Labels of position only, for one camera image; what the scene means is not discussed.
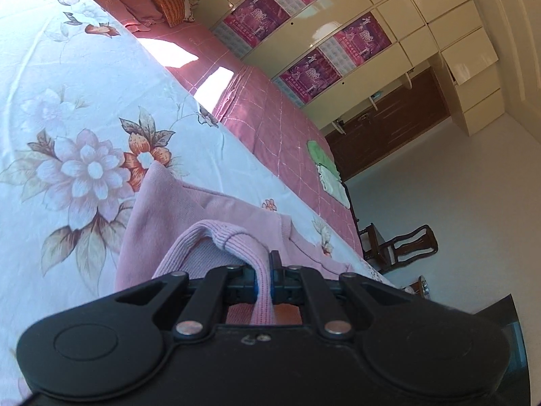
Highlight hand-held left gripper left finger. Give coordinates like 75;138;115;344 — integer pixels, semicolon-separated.
116;264;259;339

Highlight dark brown wooden door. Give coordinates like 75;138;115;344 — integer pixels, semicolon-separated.
325;65;451;181

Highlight cream wardrobe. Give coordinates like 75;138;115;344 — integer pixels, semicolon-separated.
175;0;499;130

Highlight brown wooden furniture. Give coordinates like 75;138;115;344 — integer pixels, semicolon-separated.
403;275;432;302

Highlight white floral bedsheet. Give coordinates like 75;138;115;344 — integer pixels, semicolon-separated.
0;0;402;406

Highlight cream overhead cabinet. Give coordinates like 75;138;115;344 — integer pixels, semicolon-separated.
439;0;515;137

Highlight pink knit sweater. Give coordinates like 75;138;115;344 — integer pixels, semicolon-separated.
115;161;355;327

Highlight dark glossy panel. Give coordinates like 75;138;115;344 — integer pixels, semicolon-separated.
472;293;532;406

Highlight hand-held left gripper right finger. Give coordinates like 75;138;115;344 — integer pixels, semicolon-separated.
270;250;406;340

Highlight cream corner shelf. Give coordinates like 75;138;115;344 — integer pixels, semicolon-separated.
332;71;416;133

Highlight dark wooden chair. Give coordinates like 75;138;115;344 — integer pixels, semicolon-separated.
360;223;439;274

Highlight pink quilted bed cover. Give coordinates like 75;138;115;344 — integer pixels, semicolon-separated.
75;0;365;260

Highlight green cloth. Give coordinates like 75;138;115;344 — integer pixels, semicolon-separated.
306;139;352;210

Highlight pink pillow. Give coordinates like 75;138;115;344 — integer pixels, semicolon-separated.
108;0;165;33

